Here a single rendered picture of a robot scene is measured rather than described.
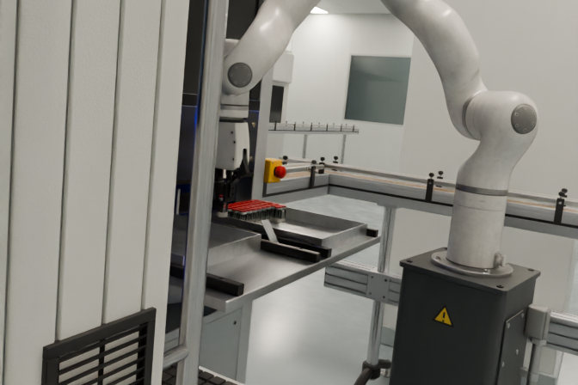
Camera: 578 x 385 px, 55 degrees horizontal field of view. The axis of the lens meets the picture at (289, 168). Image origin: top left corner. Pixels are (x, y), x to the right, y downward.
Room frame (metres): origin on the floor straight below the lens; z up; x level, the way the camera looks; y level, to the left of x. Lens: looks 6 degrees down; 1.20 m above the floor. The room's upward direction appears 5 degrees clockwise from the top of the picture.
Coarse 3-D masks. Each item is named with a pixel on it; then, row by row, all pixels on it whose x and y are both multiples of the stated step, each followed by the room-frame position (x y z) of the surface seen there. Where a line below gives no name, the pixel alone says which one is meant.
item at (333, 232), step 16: (288, 208) 1.56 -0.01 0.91; (240, 224) 1.33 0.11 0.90; (256, 224) 1.30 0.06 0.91; (272, 224) 1.46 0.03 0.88; (288, 224) 1.48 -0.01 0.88; (304, 224) 1.50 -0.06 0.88; (320, 224) 1.50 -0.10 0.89; (336, 224) 1.48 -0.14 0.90; (352, 224) 1.46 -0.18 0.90; (304, 240) 1.24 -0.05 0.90; (320, 240) 1.22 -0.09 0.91; (336, 240) 1.28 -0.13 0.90; (352, 240) 1.36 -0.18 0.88
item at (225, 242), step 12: (180, 216) 1.31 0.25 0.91; (180, 228) 1.31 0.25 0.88; (216, 228) 1.26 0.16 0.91; (228, 228) 1.24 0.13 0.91; (180, 240) 1.21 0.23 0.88; (216, 240) 1.24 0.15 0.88; (228, 240) 1.24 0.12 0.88; (240, 240) 1.13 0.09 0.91; (252, 240) 1.17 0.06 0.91; (180, 252) 1.11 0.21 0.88; (216, 252) 1.06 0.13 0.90; (228, 252) 1.10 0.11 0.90; (240, 252) 1.13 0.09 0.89; (180, 264) 0.98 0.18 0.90
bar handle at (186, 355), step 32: (224, 0) 0.57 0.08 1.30; (224, 32) 0.58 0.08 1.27; (192, 160) 0.58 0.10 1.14; (192, 192) 0.57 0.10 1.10; (192, 224) 0.57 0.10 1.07; (192, 256) 0.57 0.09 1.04; (192, 288) 0.57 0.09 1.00; (192, 320) 0.57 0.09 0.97; (192, 352) 0.57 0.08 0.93; (192, 384) 0.57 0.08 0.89
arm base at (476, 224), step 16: (464, 192) 1.28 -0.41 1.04; (464, 208) 1.27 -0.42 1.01; (480, 208) 1.26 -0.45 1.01; (496, 208) 1.26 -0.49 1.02; (464, 224) 1.27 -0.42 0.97; (480, 224) 1.25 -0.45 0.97; (496, 224) 1.26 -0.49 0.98; (448, 240) 1.32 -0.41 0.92; (464, 240) 1.27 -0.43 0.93; (480, 240) 1.25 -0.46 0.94; (496, 240) 1.26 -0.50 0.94; (432, 256) 1.33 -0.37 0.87; (448, 256) 1.30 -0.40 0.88; (464, 256) 1.26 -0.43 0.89; (480, 256) 1.25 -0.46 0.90; (496, 256) 1.26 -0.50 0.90; (464, 272) 1.23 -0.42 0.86; (480, 272) 1.22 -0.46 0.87; (496, 272) 1.24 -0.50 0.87; (512, 272) 1.26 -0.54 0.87
